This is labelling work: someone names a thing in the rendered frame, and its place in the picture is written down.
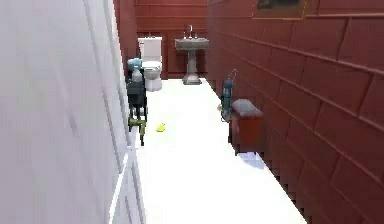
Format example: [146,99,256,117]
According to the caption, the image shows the blue-capped spray bottle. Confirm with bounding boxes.
[127,57,144,84]

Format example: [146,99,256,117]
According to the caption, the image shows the teal toilet brush holder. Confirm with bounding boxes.
[219,68,238,123]

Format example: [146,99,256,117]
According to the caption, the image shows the white toilet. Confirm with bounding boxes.
[137,36,164,93]

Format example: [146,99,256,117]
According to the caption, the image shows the chrome sink faucet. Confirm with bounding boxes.
[182,24,200,40]

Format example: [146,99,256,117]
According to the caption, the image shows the white room door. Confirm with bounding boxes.
[0,0,147,224]

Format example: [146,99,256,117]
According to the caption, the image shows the green door handle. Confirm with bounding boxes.
[128,114,148,147]

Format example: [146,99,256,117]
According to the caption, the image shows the grey pedestal sink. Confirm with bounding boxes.
[174,37,211,86]

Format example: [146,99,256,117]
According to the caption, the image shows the framed wall picture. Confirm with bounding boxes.
[251,0,307,20]

